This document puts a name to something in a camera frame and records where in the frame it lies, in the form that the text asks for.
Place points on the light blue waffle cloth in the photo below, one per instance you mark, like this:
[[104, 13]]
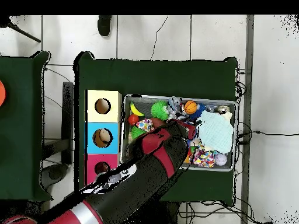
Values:
[[216, 133]]

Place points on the colourful dot print cloth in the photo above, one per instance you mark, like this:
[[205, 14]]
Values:
[[144, 124], [202, 158]]

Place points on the brown toy football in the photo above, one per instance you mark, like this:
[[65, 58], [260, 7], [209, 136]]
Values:
[[157, 121]]

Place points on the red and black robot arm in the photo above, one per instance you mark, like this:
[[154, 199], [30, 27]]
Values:
[[140, 182]]

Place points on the wooden box with three holes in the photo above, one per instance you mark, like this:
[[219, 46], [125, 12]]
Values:
[[109, 98]]

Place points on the orange toy basketball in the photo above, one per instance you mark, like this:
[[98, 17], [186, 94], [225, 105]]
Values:
[[190, 107]]

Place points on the green spiky puffer ball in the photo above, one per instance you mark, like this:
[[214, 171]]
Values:
[[159, 110], [136, 133]]

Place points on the white baseball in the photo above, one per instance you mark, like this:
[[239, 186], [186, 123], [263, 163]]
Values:
[[220, 159]]

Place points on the red ball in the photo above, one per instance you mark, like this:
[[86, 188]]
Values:
[[133, 119]]

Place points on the yellow toy banana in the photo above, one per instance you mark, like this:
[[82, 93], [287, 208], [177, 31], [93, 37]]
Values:
[[135, 110]]

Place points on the dark green table cloth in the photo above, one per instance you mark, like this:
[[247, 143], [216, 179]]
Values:
[[163, 74], [18, 140]]

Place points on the black panel stand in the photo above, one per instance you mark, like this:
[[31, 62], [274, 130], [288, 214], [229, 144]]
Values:
[[67, 116]]

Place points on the person's foot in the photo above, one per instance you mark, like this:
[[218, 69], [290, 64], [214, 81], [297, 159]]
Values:
[[104, 25]]

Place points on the grey round base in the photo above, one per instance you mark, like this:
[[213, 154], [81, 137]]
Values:
[[55, 173]]

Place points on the orange disc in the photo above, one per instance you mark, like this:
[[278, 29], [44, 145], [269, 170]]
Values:
[[1, 93]]

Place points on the black tripod leg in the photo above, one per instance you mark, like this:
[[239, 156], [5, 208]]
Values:
[[24, 32]]

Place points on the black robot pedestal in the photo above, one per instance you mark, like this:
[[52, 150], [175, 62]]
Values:
[[168, 214]]

